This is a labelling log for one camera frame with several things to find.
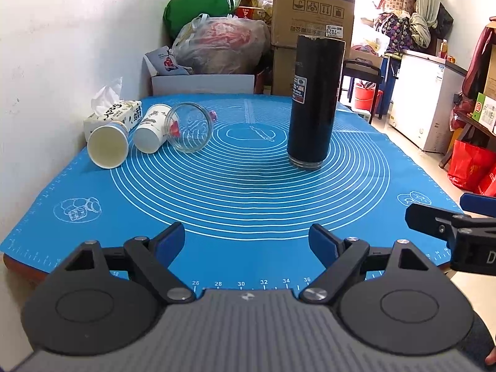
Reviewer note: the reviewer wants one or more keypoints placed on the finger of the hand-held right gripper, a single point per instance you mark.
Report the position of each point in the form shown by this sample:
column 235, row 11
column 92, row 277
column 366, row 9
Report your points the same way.
column 424, row 219
column 478, row 203

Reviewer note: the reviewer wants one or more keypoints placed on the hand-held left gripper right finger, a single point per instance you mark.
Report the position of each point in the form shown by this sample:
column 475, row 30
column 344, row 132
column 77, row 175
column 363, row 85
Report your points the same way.
column 321, row 245

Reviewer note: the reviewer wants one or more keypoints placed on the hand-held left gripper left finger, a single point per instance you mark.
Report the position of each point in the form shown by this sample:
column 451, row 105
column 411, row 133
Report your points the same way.
column 172, row 240

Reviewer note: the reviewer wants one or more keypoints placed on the black tumbler cup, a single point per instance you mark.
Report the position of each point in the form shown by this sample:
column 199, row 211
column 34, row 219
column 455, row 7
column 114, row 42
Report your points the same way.
column 316, row 100

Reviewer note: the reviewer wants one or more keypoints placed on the white paper cup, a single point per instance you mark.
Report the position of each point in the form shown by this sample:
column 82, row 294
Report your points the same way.
column 149, row 133
column 107, row 148

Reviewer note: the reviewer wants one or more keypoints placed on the clear glass cup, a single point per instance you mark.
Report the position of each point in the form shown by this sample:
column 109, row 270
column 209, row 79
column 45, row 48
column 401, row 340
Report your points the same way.
column 190, row 128

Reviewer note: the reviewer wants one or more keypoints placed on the large red shopping bag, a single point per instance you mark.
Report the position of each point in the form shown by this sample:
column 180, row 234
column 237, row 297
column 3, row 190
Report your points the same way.
column 471, row 164

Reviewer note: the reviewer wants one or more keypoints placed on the blue silicone baking mat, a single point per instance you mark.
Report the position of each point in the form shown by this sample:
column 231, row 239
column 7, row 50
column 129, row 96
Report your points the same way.
column 240, row 201

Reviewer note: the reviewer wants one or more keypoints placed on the dark wooden side table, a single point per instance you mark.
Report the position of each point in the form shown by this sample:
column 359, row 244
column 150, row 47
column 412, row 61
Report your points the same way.
column 467, row 124

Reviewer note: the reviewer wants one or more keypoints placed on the green and white box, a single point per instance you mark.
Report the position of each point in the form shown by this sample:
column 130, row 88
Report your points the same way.
column 484, row 110

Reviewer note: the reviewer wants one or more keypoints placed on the white chest freezer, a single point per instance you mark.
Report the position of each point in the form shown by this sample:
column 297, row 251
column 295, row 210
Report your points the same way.
column 422, row 97

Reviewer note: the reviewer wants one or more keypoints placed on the red bucket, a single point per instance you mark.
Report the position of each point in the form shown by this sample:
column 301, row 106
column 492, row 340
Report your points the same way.
column 366, row 99

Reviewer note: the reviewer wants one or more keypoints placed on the dark red garment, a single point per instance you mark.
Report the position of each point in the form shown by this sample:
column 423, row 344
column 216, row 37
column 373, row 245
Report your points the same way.
column 476, row 66

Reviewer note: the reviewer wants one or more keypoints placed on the tissue pack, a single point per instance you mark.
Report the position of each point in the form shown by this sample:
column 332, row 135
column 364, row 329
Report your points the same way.
column 116, row 113

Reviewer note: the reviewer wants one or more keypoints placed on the white cardboard box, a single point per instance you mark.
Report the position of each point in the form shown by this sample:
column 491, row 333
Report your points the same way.
column 201, row 84

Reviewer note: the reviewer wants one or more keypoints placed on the orange bottle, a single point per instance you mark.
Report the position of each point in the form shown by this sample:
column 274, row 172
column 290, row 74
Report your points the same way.
column 443, row 48

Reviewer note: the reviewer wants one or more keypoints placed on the black stool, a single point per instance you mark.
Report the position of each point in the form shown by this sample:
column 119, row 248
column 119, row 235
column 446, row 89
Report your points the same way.
column 360, row 68

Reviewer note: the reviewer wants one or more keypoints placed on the blue and white packet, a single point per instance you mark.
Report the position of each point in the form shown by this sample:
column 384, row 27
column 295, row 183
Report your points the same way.
column 166, row 62

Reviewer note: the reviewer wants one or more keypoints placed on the low brown cardboard box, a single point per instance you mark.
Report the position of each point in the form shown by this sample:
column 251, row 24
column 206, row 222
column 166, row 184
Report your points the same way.
column 283, row 69

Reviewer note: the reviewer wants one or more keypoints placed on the black bag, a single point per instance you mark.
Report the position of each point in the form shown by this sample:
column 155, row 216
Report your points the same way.
column 443, row 21

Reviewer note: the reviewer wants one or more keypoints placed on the purple floral bag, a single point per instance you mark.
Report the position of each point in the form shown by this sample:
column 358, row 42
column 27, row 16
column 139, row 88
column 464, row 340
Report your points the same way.
column 395, row 31

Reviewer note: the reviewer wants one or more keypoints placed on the clear plastic bag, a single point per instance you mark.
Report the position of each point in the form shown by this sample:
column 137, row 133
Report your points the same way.
column 223, row 44

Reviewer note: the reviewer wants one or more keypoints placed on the large brown cardboard box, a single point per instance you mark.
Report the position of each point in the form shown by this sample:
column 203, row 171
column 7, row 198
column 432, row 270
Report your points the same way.
column 310, row 13

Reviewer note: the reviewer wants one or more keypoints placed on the green bag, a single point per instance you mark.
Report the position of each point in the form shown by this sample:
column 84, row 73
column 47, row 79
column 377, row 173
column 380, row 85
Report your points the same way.
column 201, row 2

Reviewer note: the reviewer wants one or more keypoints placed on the red box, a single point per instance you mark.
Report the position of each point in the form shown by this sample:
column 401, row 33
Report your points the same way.
column 252, row 12

